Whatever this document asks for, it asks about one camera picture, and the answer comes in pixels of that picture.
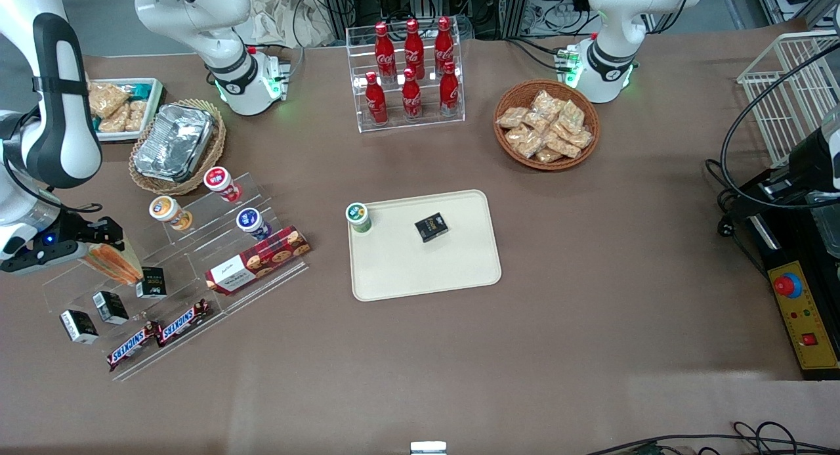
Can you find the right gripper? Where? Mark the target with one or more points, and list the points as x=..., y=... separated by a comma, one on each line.
x=77, y=230

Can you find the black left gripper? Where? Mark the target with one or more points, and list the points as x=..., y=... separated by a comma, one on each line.
x=802, y=164

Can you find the triangular sandwich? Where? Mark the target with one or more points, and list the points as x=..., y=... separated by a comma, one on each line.
x=121, y=268

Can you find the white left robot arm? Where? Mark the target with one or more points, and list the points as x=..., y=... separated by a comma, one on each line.
x=610, y=21

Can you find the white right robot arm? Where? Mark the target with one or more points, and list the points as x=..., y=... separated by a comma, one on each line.
x=71, y=100

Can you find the beige plastic tray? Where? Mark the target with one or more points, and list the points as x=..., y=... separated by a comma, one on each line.
x=407, y=271

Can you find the orange lid cup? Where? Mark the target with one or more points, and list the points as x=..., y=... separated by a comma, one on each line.
x=163, y=209

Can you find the small black white box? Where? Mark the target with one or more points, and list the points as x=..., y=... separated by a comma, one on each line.
x=110, y=307
x=152, y=283
x=79, y=327

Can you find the white rectangular snack bin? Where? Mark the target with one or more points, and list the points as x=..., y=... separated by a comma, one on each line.
x=128, y=137

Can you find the clear snack pack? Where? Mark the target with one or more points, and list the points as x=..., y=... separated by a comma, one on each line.
x=537, y=121
x=562, y=144
x=512, y=117
x=548, y=102
x=548, y=155
x=116, y=121
x=572, y=115
x=108, y=97
x=525, y=142
x=581, y=138
x=136, y=113

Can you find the clear acrylic stepped display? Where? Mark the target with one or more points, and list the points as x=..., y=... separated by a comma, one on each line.
x=210, y=209

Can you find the aluminium foil container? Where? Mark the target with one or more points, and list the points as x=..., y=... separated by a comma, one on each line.
x=174, y=143

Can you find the snickers chocolate bar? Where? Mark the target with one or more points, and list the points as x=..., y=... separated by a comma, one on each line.
x=134, y=345
x=184, y=322

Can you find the yellow emergency stop panel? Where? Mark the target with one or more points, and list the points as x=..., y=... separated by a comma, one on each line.
x=804, y=324

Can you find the red lid cup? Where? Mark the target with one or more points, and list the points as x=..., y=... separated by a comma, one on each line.
x=218, y=178

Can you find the oval wicker basket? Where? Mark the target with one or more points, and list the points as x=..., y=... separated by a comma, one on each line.
x=213, y=159

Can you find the teal snack packet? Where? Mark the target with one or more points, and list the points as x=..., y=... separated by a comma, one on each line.
x=139, y=89

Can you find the blue lid cup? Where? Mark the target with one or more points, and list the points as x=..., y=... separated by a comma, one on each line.
x=249, y=220

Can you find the red cookie box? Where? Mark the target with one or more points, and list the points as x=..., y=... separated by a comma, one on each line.
x=256, y=261

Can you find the round wicker basket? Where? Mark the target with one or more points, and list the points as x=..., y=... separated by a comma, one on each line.
x=546, y=167

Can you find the green lid cup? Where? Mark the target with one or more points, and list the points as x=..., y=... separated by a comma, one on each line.
x=357, y=212

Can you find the beige crumpled cloth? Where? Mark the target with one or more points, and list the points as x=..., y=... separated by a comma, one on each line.
x=282, y=18

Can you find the red cola bottle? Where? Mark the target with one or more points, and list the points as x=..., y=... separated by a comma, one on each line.
x=414, y=48
x=375, y=100
x=384, y=51
x=411, y=95
x=444, y=46
x=449, y=90

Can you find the small black box gold print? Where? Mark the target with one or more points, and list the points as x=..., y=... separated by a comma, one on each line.
x=431, y=227

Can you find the clear acrylic bottle rack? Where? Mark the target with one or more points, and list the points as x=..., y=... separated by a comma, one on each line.
x=426, y=124

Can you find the aluminium equipment rack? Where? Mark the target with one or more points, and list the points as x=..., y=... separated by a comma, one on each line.
x=394, y=2

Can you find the small silver device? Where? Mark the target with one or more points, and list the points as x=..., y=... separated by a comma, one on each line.
x=428, y=448

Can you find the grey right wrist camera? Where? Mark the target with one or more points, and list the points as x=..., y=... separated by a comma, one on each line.
x=39, y=259

